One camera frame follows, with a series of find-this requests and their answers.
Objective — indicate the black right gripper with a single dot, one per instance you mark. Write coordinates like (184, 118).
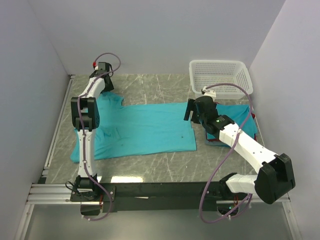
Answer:
(191, 106)

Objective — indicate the folded teal mesh t-shirt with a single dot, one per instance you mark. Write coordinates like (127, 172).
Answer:
(238, 113)

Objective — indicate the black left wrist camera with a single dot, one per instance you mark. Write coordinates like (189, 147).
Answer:
(103, 67)

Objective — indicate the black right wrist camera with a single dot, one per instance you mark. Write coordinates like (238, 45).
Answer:
(209, 93)

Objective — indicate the white plastic perforated basket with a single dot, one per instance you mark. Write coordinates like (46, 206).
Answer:
(204, 73)

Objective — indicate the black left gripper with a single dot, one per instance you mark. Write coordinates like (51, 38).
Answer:
(110, 87)

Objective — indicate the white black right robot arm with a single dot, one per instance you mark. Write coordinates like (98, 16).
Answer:
(274, 172)

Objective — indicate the black base beam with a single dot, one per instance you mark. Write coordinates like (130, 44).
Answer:
(147, 196)

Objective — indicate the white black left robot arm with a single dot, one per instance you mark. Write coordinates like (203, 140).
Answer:
(86, 119)

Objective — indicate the aluminium frame rail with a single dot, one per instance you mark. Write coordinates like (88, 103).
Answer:
(58, 194)

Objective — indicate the folded red t-shirt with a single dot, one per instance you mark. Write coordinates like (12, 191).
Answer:
(250, 128)

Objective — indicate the light blue cotton t-shirt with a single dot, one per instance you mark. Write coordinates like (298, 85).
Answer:
(141, 129)

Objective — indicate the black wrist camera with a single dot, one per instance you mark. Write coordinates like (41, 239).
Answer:
(209, 93)
(103, 67)

